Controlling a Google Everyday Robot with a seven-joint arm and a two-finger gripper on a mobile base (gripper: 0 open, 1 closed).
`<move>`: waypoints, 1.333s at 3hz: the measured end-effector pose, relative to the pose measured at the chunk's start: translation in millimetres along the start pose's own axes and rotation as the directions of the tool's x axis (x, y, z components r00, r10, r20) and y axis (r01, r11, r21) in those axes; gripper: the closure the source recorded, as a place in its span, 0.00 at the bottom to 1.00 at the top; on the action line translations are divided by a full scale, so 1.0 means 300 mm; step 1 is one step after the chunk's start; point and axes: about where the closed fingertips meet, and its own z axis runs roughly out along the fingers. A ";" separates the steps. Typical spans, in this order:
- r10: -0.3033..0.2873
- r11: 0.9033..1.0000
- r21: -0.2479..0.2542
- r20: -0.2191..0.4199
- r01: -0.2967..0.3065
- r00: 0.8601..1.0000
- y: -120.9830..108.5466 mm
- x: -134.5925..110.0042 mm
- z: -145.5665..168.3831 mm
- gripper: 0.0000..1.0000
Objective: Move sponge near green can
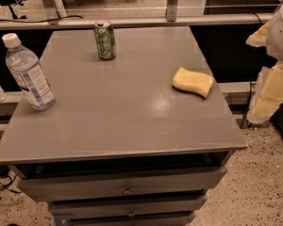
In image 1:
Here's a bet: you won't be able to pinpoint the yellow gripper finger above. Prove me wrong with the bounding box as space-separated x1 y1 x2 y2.
246 61 283 124

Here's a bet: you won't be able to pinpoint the yellow sponge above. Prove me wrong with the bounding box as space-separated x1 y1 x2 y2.
172 67 214 98

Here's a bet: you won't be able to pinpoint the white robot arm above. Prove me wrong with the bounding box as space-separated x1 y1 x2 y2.
246 4 283 124

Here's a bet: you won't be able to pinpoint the green soda can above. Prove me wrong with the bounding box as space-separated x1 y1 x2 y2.
94 21 116 60

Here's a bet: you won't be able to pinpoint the middle grey drawer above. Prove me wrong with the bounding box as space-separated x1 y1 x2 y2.
50 194 207 219

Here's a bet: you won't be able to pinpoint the grey drawer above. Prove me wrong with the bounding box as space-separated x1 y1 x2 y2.
18 167 226 202
50 194 207 219
60 211 195 226

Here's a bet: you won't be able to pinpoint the grey drawer cabinet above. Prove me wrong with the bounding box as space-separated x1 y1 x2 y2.
0 25 249 226

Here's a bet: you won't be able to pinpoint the bottom grey drawer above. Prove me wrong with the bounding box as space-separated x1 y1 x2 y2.
60 211 195 226

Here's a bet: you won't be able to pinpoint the clear plastic water bottle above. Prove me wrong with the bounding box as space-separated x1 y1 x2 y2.
2 33 56 111

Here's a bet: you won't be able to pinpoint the top grey drawer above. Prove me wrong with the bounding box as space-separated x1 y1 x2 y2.
18 167 226 202

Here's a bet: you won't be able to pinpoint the black hanging cable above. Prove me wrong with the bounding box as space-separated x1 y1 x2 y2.
240 81 254 130

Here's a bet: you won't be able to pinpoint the grey metal post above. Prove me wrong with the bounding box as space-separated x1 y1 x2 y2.
166 0 178 22

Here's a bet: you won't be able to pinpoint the black cable on rail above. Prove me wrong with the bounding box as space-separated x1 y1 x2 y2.
0 14 84 24

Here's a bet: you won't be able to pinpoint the black floor cables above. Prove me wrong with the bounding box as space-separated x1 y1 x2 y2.
0 165 22 195

